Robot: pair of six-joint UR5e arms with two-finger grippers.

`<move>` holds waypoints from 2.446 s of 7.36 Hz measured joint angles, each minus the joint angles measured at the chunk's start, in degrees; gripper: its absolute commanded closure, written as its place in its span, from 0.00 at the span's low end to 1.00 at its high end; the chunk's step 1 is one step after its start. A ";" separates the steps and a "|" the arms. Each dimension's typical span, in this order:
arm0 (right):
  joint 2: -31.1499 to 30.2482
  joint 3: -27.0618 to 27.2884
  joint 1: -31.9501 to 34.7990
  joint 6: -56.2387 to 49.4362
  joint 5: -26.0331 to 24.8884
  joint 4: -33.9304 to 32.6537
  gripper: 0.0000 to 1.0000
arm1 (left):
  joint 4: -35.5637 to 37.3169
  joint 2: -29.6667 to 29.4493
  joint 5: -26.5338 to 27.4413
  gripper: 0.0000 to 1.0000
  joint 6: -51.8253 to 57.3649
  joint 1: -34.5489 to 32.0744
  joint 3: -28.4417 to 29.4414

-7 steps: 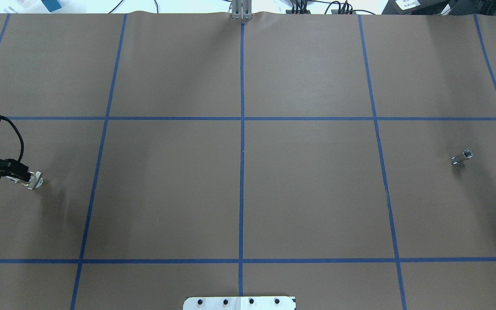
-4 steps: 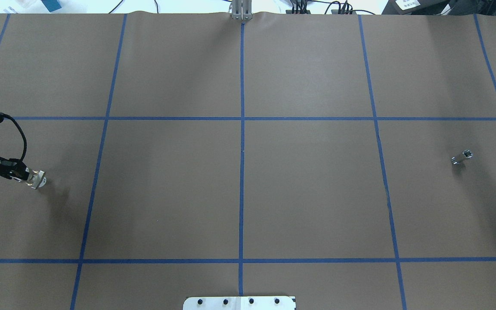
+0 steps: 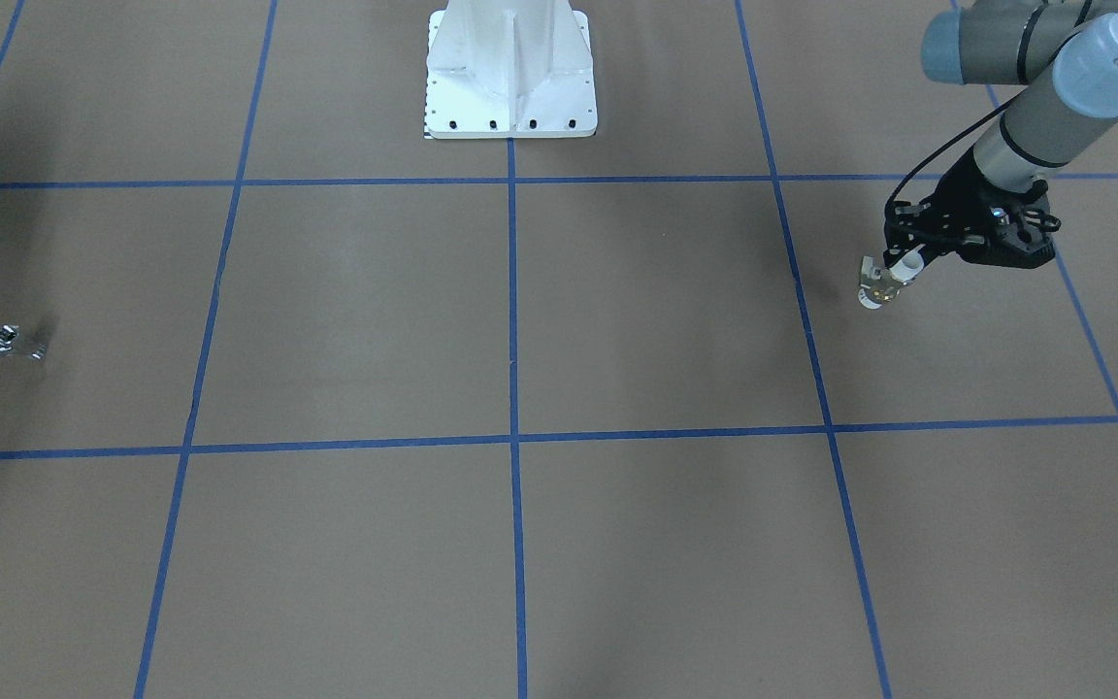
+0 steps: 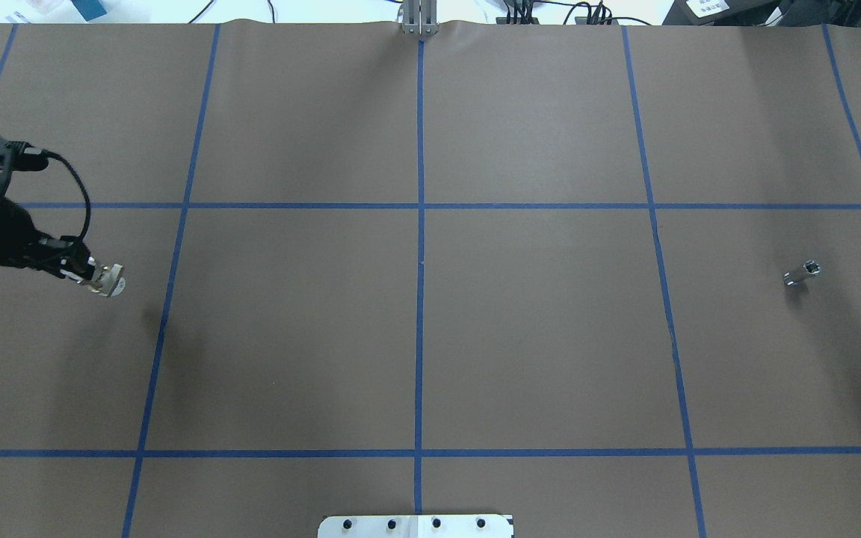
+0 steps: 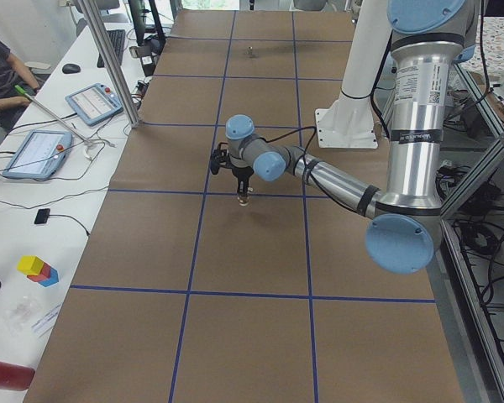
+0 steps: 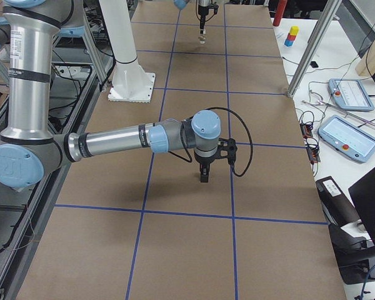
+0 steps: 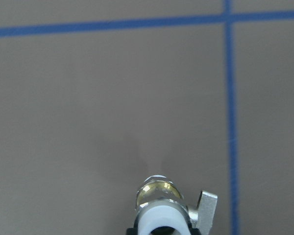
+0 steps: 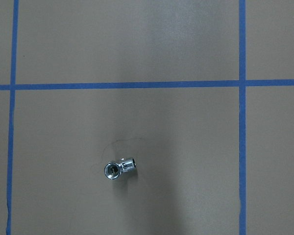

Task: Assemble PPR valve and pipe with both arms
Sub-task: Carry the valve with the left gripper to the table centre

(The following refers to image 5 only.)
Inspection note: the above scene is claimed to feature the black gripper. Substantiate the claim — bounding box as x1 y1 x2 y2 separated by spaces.
232 166 254 197

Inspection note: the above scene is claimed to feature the white brass PPR valve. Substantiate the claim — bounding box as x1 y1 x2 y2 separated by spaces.
237 195 249 207

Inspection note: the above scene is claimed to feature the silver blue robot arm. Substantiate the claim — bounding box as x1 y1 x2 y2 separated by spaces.
210 1 486 274

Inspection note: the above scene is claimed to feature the brown paper table mat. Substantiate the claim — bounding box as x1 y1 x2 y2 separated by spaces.
26 11 464 402

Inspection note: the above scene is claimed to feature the far blue teach pendant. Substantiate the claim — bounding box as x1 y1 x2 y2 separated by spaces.
65 83 123 127

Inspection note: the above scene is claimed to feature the blue teach pendant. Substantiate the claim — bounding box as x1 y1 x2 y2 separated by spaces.
65 83 123 127
2 129 73 181

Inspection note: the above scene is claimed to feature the black keyboard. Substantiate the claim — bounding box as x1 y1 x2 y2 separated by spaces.
107 29 126 65

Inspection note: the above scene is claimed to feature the near blue teach pendant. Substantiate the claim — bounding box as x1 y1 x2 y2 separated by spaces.
2 129 73 181

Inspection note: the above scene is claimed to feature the small black puck device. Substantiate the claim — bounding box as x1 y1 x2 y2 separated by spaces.
34 208 50 225

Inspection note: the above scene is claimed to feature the black computer mouse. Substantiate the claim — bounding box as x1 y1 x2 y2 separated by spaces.
61 63 81 75

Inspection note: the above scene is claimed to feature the blue wooden block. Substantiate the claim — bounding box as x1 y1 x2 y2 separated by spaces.
38 267 59 287

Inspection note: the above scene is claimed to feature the red wooden block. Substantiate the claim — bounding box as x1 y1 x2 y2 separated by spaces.
27 263 51 283

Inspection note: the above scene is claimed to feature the yellow wooden block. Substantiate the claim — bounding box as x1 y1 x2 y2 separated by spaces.
17 255 45 275

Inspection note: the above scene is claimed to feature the metal rod green tip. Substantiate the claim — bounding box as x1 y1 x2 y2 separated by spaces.
14 85 115 147

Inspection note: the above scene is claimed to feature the clear plastic bag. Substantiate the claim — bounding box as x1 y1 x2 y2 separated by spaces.
3 295 41 336

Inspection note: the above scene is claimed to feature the red cylinder bottle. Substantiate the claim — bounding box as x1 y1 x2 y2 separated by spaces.
0 361 35 391

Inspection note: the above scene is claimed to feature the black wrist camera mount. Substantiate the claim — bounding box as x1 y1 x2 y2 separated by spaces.
209 142 233 175

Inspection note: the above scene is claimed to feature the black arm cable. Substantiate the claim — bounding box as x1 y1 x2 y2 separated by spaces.
268 125 362 211

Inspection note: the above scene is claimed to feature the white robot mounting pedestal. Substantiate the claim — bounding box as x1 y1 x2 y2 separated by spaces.
315 0 392 149

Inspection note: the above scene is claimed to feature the aluminium frame post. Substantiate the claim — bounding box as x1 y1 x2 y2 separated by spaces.
78 0 139 128

